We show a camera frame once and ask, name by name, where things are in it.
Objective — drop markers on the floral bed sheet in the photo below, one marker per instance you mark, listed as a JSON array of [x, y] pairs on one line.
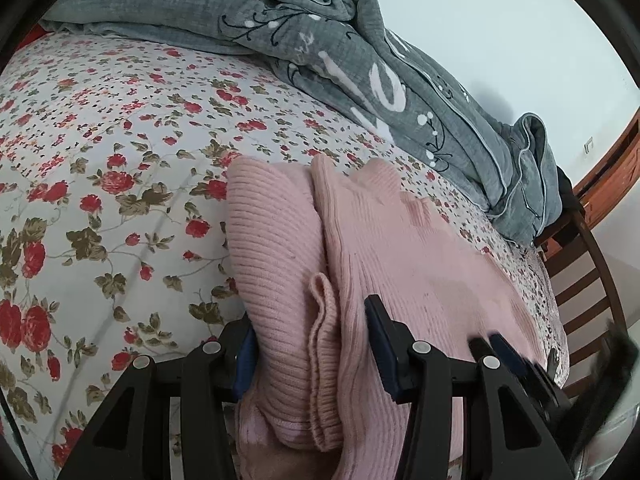
[[125, 135]]

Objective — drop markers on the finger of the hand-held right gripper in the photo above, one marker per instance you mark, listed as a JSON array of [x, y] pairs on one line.
[[479, 346], [510, 357]]

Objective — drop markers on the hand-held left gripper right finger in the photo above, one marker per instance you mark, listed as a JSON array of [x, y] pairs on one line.
[[382, 350]]

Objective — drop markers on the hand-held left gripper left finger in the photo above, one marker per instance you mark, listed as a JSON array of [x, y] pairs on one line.
[[245, 370]]

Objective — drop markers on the wooden chair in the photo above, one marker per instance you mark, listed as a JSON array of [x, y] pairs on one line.
[[585, 280]]

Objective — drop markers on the white wall socket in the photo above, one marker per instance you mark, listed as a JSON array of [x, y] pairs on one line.
[[589, 145]]

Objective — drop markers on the dark cloth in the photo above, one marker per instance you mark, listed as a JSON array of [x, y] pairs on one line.
[[569, 190]]

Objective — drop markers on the grey printed quilt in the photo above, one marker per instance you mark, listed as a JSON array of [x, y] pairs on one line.
[[325, 50]]

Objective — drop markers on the pink knit sweater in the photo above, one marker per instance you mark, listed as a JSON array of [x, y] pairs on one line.
[[425, 260]]

